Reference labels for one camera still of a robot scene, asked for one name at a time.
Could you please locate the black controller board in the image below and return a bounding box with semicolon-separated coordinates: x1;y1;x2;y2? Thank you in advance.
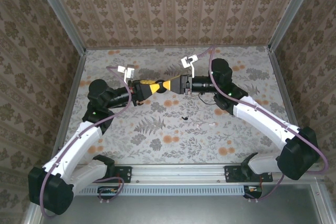
97;186;119;200
243;185;263;199

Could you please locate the grey metal sheet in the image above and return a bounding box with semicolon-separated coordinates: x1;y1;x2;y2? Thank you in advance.
39;184;324;224

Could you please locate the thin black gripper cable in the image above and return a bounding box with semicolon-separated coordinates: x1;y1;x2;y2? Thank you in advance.
198;93;217;104

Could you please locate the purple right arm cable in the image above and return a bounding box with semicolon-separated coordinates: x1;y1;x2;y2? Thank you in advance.
196;45;329;203

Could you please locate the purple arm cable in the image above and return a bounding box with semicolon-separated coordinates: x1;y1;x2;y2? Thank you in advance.
196;45;329;203
41;66;133;218

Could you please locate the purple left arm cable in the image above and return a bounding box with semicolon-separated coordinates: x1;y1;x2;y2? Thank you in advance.
41;66;133;218

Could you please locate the aluminium table edge rail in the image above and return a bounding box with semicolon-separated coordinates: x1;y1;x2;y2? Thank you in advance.
49;50;87;164
267;47;300;130

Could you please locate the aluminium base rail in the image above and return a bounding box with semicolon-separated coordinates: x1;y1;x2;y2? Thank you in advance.
78;165;274;184

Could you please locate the white slotted cable duct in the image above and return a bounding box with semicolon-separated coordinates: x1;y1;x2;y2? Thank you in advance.
76;184;246;196

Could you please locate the aluminium frame post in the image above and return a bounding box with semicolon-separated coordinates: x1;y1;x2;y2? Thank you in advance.
267;0;320;51
30;0;87;56

